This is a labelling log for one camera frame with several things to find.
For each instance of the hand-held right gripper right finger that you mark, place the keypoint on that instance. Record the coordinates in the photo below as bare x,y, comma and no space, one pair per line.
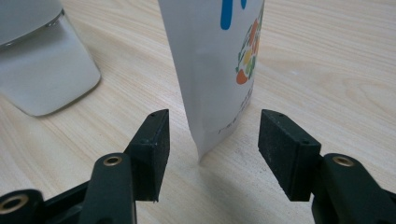
292,158

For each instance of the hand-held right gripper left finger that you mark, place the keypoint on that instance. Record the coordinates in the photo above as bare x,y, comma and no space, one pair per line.
146,161

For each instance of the white pouch with blue print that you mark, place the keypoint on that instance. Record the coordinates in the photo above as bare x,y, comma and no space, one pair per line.
211,62

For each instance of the clear jar with white lid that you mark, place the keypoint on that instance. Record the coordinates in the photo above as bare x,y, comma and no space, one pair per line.
43,77

